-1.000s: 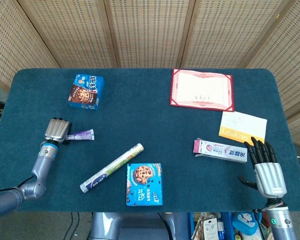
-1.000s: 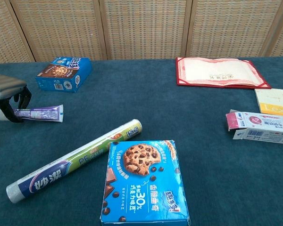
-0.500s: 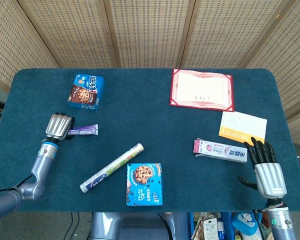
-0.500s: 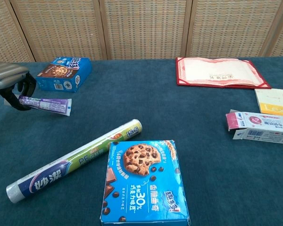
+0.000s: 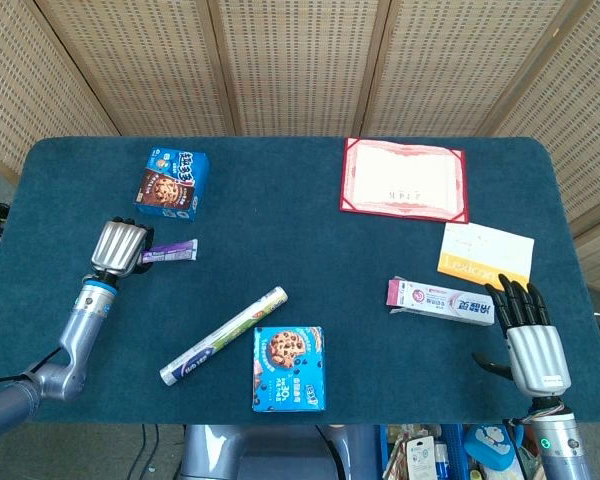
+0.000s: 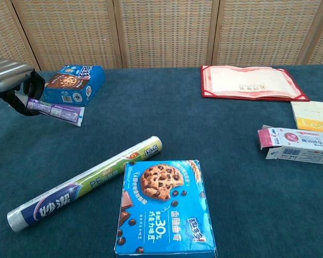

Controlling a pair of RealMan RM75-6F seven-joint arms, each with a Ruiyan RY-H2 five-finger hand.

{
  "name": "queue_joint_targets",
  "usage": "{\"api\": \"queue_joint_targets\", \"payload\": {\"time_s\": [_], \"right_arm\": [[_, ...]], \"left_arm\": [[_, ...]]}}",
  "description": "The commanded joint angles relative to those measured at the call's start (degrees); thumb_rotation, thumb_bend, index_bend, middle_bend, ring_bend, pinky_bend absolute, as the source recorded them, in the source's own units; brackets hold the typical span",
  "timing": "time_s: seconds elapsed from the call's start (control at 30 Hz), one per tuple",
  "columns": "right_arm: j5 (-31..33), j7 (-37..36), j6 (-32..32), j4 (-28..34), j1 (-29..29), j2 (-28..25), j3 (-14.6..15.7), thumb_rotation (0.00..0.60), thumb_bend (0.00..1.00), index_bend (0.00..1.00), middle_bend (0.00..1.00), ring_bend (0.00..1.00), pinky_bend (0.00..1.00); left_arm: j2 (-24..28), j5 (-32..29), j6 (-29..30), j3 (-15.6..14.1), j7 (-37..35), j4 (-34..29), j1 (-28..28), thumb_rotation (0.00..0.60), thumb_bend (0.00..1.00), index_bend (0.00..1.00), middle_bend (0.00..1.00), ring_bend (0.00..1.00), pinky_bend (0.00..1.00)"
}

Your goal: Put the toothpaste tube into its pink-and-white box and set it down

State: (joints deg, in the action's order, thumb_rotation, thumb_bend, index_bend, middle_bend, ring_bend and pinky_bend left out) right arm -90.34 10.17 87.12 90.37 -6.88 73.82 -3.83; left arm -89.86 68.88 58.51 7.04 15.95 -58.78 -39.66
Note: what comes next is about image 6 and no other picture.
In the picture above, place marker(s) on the purple toothpaste tube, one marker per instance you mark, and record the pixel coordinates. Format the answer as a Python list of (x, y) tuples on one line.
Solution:
[(62, 113)]

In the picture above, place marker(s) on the red certificate folder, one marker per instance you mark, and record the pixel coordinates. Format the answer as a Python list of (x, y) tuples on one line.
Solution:
[(253, 80)]

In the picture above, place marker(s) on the plastic wrap roll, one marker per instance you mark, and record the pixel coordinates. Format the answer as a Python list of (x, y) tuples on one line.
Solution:
[(83, 185)]

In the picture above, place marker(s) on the large blue cookie box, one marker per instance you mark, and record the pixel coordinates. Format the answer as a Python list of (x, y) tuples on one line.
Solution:
[(164, 212)]

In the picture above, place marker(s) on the white pink toothpaste box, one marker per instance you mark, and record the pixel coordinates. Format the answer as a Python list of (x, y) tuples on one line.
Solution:
[(298, 145)]

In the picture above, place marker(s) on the yellow white Lexicon booklet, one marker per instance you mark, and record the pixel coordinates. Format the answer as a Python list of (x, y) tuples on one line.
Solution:
[(315, 115)]

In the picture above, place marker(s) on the woven wooden folding screen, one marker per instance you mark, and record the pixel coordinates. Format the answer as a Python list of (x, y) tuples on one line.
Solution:
[(164, 32)]

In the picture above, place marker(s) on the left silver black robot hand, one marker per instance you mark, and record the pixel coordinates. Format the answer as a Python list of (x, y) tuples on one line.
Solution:
[(8, 75)]

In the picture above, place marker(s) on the teal felt table mat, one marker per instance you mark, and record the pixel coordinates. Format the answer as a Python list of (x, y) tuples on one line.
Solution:
[(177, 129)]

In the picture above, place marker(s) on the small blue brown cookie box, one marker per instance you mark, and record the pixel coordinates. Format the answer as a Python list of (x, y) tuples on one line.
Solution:
[(70, 83)]

